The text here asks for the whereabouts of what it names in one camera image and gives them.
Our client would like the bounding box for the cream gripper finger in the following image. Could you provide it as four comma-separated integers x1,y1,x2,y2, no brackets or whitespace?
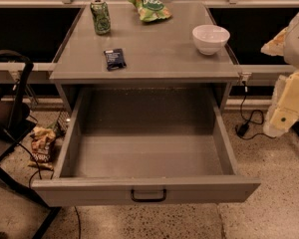
260,28,287,57
269,69,299,132

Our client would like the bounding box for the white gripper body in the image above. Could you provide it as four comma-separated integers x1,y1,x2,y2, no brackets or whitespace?
262,74,299,138

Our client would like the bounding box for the dark blue rxbar wrapper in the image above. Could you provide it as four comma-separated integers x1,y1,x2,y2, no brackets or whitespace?
104,48,127,71

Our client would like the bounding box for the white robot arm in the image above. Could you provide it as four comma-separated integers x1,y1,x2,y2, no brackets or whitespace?
261,12,299,137

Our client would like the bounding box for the open grey top drawer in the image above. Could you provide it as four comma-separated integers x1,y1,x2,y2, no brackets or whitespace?
32,86,260,207

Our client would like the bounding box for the white ceramic bowl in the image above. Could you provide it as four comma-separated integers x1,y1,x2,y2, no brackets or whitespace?
192,25,230,55

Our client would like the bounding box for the grey metal cabinet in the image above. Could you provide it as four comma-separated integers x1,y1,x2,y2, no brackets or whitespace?
51,0,238,108

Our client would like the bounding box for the green chip bag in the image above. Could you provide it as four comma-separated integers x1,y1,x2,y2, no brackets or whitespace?
128,0,171,23

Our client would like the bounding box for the green soda can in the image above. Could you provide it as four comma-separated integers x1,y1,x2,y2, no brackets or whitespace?
90,0,111,35

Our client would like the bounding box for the crumpled snack bag on floor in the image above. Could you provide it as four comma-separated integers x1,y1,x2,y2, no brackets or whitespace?
28,126,56,170

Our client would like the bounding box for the black power adapter cable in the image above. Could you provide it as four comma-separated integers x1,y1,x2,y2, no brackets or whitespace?
234,80,277,141

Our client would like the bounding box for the black drawer handle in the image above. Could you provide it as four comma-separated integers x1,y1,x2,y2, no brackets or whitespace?
131,189,166,203

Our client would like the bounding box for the black floor cable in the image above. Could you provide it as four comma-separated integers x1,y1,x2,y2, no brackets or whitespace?
18,142,83,239

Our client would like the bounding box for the black chair frame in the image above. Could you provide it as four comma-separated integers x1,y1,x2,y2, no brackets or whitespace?
0,47,62,239

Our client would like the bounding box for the horizontal metal rail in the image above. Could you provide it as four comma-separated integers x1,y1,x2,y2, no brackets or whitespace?
0,63,56,72

